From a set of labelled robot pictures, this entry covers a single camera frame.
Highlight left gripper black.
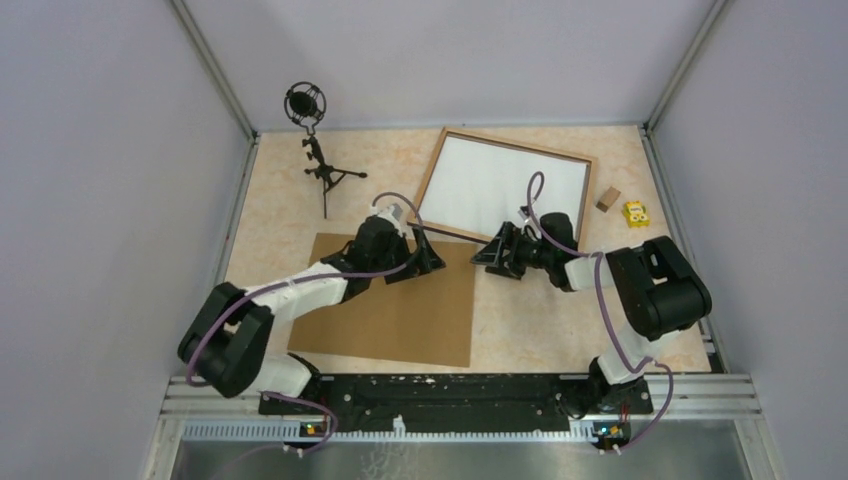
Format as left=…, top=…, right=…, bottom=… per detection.
left=369, top=224, right=443, bottom=283

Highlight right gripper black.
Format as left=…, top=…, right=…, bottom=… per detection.
left=470, top=221, right=554, bottom=280

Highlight wooden picture frame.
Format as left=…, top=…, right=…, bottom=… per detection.
left=409, top=127, right=598, bottom=248

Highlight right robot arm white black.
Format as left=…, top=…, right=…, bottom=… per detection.
left=471, top=212, right=712, bottom=412

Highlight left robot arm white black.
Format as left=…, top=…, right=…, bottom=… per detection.
left=177, top=204, right=446, bottom=398

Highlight small brown wooden block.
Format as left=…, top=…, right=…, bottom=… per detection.
left=595, top=187, right=621, bottom=213

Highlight small yellow toy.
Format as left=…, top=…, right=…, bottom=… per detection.
left=622, top=201, right=651, bottom=228

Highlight black microphone on tripod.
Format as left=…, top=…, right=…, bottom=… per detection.
left=283, top=81, right=368, bottom=219

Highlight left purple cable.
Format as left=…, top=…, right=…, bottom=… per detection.
left=184, top=192, right=425, bottom=458

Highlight purple cable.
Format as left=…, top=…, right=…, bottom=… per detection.
left=184, top=192, right=425, bottom=458
left=526, top=171, right=676, bottom=455

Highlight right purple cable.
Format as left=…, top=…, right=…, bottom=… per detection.
left=526, top=171, right=676, bottom=455

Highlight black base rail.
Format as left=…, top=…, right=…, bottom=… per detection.
left=258, top=373, right=654, bottom=433

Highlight white cable duct strip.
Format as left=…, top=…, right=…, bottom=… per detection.
left=182, top=418, right=597, bottom=443

